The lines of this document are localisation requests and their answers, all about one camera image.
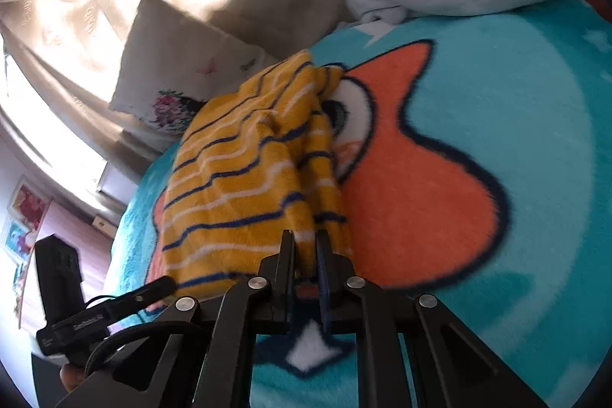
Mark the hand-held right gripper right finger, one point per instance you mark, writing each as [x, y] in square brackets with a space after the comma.
[323, 250]

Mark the person's left hand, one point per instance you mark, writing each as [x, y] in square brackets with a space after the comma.
[71, 377]

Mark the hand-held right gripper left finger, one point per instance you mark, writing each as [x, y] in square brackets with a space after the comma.
[288, 248]

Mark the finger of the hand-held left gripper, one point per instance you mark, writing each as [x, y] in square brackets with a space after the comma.
[148, 291]

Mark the white floral print pillow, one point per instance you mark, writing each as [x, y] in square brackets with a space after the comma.
[162, 54]

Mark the blue wall poster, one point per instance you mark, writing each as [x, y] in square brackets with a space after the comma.
[16, 240]

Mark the window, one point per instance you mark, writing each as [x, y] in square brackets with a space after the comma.
[43, 121]

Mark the red wall poster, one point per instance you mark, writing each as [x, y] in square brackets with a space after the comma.
[28, 202]

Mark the teal printed fleece blanket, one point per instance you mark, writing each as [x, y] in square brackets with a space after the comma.
[526, 102]

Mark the yellow striped sweater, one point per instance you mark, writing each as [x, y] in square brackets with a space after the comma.
[229, 178]

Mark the wooden dresser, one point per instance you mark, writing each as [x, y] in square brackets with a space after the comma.
[91, 255]

